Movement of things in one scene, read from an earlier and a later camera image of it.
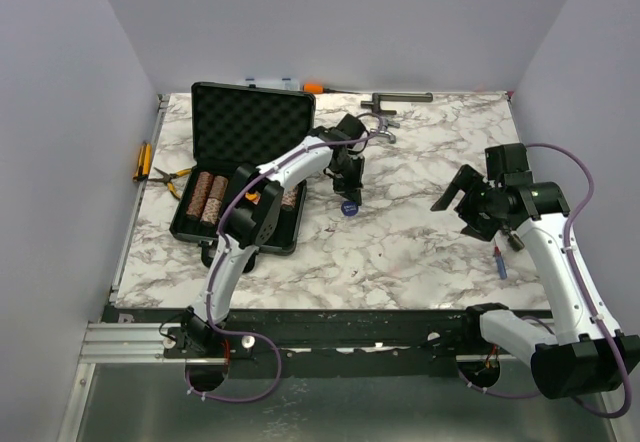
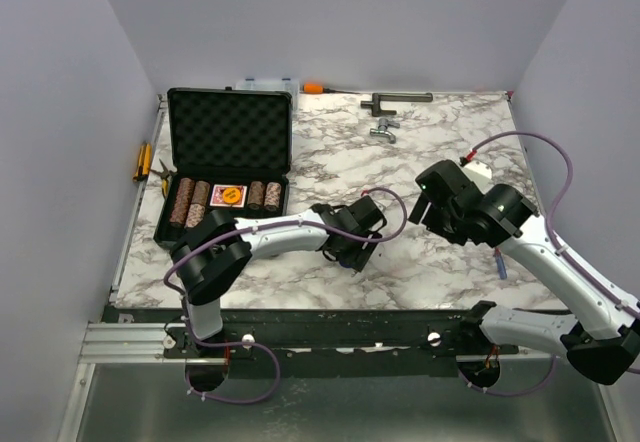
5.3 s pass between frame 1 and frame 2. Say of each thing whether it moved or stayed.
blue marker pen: stayed
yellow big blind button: moved
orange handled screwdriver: stayed
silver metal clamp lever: stayed
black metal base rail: stayed
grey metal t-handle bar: stayed
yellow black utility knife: stayed
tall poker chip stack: moved
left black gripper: moved
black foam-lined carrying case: moved
